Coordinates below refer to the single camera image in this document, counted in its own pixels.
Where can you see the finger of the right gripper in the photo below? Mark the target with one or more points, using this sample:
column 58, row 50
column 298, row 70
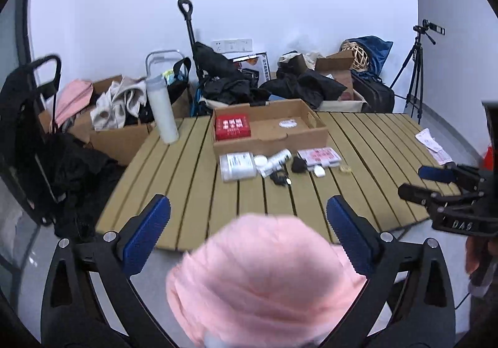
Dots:
column 447, row 174
column 432, row 201

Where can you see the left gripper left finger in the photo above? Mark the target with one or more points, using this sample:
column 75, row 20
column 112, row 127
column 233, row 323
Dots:
column 71, row 315

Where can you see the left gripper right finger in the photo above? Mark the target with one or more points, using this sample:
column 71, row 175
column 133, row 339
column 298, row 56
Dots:
column 407, row 300

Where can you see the pink white card box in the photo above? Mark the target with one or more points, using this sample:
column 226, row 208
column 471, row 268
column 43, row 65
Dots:
column 323, row 156

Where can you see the black charger plug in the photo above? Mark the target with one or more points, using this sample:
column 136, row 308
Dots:
column 299, row 165

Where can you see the white spray bottle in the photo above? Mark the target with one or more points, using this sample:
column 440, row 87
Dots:
column 275, row 163

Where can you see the white jar cap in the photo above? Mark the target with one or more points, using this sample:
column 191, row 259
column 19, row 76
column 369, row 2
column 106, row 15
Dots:
column 260, row 160

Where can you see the white wet wipes pack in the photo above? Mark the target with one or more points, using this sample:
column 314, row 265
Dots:
column 237, row 166

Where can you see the red gift box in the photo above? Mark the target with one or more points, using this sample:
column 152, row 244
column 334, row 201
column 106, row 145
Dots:
column 228, row 127

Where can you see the person's right hand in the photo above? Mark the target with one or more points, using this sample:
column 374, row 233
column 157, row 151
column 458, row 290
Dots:
column 475, row 248

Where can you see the paper receipts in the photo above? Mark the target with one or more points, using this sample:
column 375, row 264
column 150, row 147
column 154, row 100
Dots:
column 433, row 147

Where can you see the tan slatted folding table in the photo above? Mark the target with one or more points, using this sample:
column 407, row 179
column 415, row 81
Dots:
column 380, row 149

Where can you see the black suitcase bag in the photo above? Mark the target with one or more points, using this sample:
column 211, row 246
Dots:
column 378, row 96

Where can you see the black folding cart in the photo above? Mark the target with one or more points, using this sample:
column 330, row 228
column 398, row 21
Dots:
column 55, row 177

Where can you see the beige canvas bag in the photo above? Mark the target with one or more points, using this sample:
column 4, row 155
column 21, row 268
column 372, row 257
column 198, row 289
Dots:
column 348, row 106

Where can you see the blue cloth bag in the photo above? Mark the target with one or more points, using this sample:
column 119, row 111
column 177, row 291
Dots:
column 377, row 51

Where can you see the woven rattan ball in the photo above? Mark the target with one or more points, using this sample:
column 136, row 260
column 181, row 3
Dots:
column 361, row 60

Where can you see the cardboard box right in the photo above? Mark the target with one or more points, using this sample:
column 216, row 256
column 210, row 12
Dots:
column 338, row 65

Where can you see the pink hooded jacket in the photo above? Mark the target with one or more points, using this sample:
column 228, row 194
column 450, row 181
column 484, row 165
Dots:
column 262, row 281

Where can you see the large cardboard box left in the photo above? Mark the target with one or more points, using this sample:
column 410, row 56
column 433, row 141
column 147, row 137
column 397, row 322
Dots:
column 119, row 144

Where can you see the black jacket pile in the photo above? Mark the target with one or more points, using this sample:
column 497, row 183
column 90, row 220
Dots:
column 225, row 83

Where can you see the cardboard tray box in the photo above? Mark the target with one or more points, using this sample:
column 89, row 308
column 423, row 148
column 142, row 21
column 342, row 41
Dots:
column 267, row 137

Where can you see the pink backpack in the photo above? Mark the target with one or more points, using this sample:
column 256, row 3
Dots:
column 74, row 97

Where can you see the beige clothes pile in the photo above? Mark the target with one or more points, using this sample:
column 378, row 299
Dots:
column 124, row 96

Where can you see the white printed product box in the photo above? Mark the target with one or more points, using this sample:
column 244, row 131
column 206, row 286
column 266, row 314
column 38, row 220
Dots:
column 255, row 67

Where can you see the white thermos bottle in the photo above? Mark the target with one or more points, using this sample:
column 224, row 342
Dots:
column 158, row 98

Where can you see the white metal rack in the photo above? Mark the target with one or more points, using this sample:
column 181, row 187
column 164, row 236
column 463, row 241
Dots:
column 160, row 61

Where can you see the black camera tripod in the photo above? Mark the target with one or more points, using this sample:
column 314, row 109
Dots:
column 415, row 93

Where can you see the wall power sockets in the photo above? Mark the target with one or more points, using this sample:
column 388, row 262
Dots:
column 232, row 45

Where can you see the black trolley handle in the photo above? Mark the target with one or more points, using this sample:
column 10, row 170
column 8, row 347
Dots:
column 186, row 9

